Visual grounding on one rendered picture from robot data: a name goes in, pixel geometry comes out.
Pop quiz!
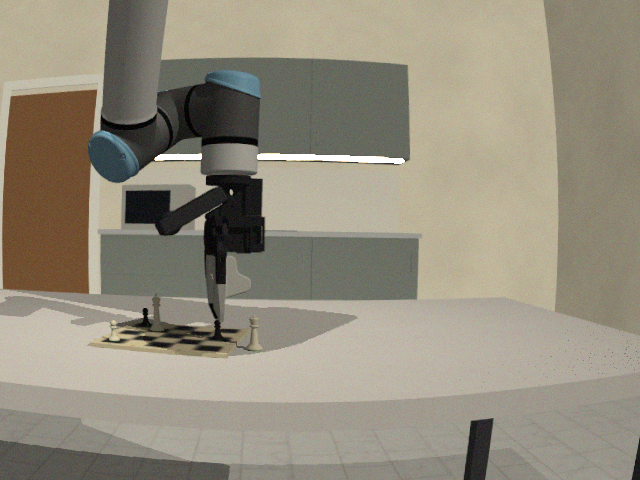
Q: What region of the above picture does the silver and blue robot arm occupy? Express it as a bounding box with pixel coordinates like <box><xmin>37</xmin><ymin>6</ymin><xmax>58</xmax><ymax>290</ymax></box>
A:
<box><xmin>88</xmin><ymin>0</ymin><xmax>261</xmax><ymax>236</ymax></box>

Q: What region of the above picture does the black and cream chessboard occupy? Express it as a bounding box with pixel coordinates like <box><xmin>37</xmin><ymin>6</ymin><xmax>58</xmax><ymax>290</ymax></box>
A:
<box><xmin>89</xmin><ymin>322</ymin><xmax>249</xmax><ymax>358</ymax></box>

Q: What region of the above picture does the black pawn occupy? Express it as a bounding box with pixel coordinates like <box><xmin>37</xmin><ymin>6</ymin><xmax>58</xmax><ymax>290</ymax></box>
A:
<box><xmin>212</xmin><ymin>320</ymin><xmax>224</xmax><ymax>340</ymax></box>
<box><xmin>141</xmin><ymin>308</ymin><xmax>151</xmax><ymax>326</ymax></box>

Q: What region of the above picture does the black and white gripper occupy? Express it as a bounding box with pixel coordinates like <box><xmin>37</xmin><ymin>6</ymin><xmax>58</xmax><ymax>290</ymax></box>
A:
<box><xmin>204</xmin><ymin>175</ymin><xmax>265</xmax><ymax>323</ymax></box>

